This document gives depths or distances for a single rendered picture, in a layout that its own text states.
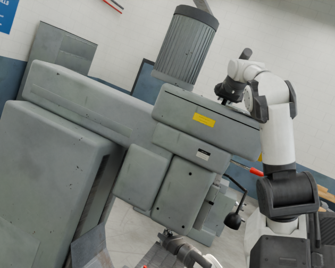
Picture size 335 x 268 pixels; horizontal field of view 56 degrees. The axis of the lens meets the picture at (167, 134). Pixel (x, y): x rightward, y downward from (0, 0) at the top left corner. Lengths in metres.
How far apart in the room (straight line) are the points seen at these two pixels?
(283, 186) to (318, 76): 7.12
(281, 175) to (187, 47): 0.66
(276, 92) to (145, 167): 0.67
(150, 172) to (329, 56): 7.05
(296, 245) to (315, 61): 7.20
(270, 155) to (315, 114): 7.06
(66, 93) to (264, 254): 1.06
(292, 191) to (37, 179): 1.04
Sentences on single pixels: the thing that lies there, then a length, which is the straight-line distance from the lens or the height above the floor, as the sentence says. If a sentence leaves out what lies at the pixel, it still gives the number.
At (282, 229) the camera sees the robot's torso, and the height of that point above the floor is 1.63.
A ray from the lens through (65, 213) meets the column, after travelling 1.45.
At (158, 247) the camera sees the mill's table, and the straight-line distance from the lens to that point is 2.13.
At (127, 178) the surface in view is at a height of 1.44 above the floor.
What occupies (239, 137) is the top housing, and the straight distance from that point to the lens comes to 1.25.
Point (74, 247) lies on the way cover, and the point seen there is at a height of 1.04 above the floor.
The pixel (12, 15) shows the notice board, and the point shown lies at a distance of 6.24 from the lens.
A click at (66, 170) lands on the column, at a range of 1.40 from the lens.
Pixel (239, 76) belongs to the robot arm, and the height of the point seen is 2.00.
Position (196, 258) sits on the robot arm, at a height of 1.28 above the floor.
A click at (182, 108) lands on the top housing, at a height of 1.82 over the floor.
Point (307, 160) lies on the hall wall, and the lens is 8.01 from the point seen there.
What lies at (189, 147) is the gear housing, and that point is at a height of 1.68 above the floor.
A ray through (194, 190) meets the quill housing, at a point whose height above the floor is 1.53.
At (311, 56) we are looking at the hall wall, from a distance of 8.06.
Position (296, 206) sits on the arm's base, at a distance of 0.96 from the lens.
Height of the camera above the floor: 1.91
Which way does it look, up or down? 9 degrees down
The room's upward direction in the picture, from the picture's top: 22 degrees clockwise
